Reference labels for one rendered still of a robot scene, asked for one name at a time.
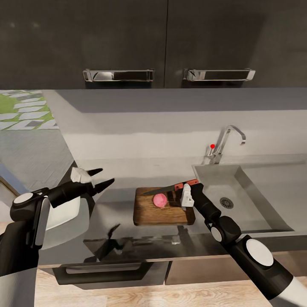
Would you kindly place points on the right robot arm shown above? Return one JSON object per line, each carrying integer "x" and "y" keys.
{"x": 278, "y": 285}

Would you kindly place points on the dishwasher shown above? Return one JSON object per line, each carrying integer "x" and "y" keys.
{"x": 111, "y": 275}

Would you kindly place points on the cutting board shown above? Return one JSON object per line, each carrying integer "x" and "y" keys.
{"x": 146, "y": 212}

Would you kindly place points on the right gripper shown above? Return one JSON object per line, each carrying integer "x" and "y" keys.
{"x": 200, "y": 199}

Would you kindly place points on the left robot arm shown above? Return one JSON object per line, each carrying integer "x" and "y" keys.
{"x": 22, "y": 239}

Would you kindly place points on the drop in sink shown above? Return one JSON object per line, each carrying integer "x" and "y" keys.
{"x": 266, "y": 199}

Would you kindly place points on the parer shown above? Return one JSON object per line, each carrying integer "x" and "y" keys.
{"x": 172, "y": 187}

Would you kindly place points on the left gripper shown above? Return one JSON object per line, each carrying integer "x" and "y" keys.
{"x": 73, "y": 190}

